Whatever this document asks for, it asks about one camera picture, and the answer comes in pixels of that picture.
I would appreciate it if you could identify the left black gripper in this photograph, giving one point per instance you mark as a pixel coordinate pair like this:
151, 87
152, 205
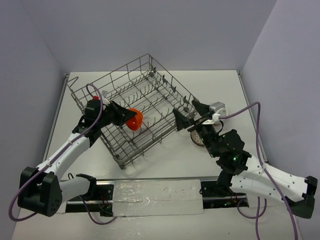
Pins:
113, 113

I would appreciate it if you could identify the orange bowl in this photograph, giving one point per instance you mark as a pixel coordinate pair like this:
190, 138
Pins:
135, 122

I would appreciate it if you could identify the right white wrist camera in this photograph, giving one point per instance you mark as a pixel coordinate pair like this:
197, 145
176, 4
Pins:
216, 110

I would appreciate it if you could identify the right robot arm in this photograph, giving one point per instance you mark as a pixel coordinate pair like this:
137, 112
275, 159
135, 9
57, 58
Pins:
242, 172

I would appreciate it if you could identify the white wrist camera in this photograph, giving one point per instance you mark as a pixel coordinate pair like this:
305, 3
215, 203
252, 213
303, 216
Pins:
102, 96
216, 110

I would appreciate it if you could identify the black mounting rail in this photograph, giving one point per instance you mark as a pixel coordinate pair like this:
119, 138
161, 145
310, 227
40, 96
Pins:
101, 202

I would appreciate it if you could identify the grey wire dish rack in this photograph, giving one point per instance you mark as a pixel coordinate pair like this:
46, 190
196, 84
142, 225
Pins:
142, 84

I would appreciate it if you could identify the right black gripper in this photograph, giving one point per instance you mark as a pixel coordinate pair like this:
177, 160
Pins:
182, 121

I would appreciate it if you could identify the white bowl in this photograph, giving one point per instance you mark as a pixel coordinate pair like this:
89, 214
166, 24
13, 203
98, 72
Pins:
217, 118

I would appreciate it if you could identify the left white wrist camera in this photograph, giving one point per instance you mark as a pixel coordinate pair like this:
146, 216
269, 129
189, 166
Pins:
102, 96

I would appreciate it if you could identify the brown patterned bowl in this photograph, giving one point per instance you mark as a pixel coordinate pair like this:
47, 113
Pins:
197, 138

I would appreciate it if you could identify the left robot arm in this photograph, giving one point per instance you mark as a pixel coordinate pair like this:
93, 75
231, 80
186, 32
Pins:
41, 189

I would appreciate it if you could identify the clear tape sheet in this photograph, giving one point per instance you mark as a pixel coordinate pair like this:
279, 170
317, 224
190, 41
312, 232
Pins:
157, 198

